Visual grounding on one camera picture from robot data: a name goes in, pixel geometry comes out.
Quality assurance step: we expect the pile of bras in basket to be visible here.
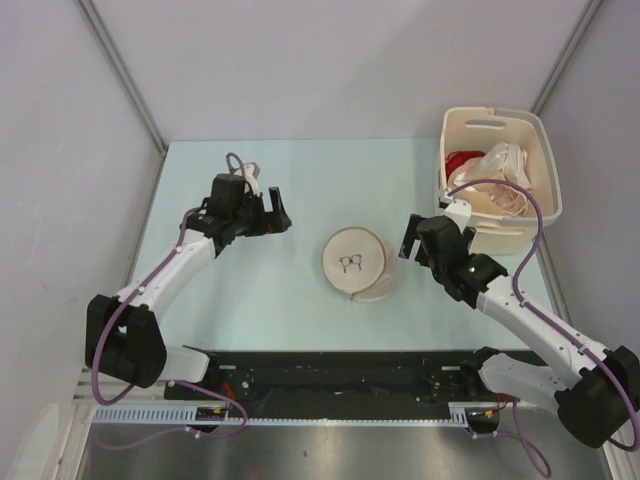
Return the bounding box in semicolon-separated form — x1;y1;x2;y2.
445;142;532;217

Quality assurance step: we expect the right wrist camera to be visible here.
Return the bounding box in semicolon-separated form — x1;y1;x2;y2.
439;197;472;233

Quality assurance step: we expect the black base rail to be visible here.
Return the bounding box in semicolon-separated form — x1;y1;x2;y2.
164;350;514;424

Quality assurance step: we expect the white slotted cable duct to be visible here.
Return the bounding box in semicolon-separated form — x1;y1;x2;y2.
93;405;468;428

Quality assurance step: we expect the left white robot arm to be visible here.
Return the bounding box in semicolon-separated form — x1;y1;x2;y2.
85;173;292;400

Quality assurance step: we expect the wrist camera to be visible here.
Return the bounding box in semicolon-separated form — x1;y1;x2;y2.
439;197;472;233
237;162;261;196

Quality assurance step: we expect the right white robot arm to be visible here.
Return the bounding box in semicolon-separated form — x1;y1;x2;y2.
399;214;639;448

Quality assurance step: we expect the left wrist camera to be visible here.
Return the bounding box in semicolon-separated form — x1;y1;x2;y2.
237;162;261;196

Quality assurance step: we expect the cream plastic basket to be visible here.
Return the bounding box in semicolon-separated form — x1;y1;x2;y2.
434;107;563;255

